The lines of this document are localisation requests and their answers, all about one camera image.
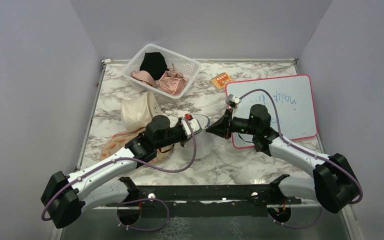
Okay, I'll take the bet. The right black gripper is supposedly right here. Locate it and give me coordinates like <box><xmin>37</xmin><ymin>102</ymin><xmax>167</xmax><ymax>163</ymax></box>
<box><xmin>206</xmin><ymin>107</ymin><xmax>259</xmax><ymax>140</ymax></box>

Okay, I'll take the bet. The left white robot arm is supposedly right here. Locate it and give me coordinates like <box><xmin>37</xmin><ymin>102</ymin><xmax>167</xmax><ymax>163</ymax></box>
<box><xmin>40</xmin><ymin>115</ymin><xmax>202</xmax><ymax>229</ymax></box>

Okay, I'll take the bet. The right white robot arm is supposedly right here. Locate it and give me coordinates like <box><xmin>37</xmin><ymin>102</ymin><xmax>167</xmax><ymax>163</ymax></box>
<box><xmin>206</xmin><ymin>104</ymin><xmax>362</xmax><ymax>213</ymax></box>

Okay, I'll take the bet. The cream cylindrical laundry bag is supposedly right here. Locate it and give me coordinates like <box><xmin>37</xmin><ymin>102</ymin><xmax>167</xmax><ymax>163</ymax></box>
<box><xmin>121</xmin><ymin>91</ymin><xmax>163</xmax><ymax>132</ymax></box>

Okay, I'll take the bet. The pink satin bra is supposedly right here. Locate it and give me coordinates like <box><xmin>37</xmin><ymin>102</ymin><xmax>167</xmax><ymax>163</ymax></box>
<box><xmin>158</xmin><ymin>70</ymin><xmax>189</xmax><ymax>96</ymax></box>

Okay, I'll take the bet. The floral orange laundry bag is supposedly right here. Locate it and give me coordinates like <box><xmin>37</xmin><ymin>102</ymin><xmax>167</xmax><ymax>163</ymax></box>
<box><xmin>100</xmin><ymin>127</ymin><xmax>173</xmax><ymax>163</ymax></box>

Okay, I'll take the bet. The beige bra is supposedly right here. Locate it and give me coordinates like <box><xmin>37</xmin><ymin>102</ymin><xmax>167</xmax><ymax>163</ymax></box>
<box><xmin>131</xmin><ymin>70</ymin><xmax>156</xmax><ymax>87</ymax></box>

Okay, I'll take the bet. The orange card pack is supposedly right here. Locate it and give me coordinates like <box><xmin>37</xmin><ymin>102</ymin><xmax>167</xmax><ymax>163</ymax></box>
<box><xmin>211</xmin><ymin>72</ymin><xmax>233</xmax><ymax>90</ymax></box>

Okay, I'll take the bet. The white plastic basket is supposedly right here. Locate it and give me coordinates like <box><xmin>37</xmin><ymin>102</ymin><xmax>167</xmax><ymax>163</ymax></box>
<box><xmin>122</xmin><ymin>43</ymin><xmax>202</xmax><ymax>103</ymax></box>

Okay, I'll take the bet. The pink framed whiteboard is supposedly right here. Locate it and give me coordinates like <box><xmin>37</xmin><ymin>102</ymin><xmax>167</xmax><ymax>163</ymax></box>
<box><xmin>225</xmin><ymin>74</ymin><xmax>318</xmax><ymax>149</ymax></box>

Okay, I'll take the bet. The black garment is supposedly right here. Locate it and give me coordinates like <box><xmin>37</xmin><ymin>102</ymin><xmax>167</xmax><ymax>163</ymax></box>
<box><xmin>139</xmin><ymin>52</ymin><xmax>169</xmax><ymax>81</ymax></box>

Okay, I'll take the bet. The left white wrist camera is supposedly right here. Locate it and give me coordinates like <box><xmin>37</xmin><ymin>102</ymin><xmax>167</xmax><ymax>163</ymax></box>
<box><xmin>180</xmin><ymin>113</ymin><xmax>202</xmax><ymax>139</ymax></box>

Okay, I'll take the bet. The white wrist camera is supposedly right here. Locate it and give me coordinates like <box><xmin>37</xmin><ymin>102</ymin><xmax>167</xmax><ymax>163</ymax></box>
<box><xmin>225</xmin><ymin>94</ymin><xmax>241</xmax><ymax>109</ymax></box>
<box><xmin>180</xmin><ymin>113</ymin><xmax>202</xmax><ymax>139</ymax></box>

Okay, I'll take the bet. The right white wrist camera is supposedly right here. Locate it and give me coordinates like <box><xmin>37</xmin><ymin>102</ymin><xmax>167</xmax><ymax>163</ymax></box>
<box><xmin>225</xmin><ymin>94</ymin><xmax>241</xmax><ymax>109</ymax></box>

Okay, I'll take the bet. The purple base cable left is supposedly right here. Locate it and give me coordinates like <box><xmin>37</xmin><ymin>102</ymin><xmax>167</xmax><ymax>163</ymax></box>
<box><xmin>116</xmin><ymin>198</ymin><xmax>170</xmax><ymax>233</ymax></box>

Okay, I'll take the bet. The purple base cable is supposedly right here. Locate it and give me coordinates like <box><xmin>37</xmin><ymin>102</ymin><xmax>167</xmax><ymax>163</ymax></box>
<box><xmin>116</xmin><ymin>198</ymin><xmax>170</xmax><ymax>233</ymax></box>
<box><xmin>267</xmin><ymin>205</ymin><xmax>325</xmax><ymax>230</ymax></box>

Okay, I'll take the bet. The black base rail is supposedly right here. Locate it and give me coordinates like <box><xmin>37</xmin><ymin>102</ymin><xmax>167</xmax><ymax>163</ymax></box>
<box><xmin>112</xmin><ymin>184</ymin><xmax>302</xmax><ymax>220</ymax></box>

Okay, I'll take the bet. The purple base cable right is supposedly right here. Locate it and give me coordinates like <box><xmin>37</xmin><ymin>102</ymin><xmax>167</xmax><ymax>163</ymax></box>
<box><xmin>267</xmin><ymin>205</ymin><xmax>325</xmax><ymax>230</ymax></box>

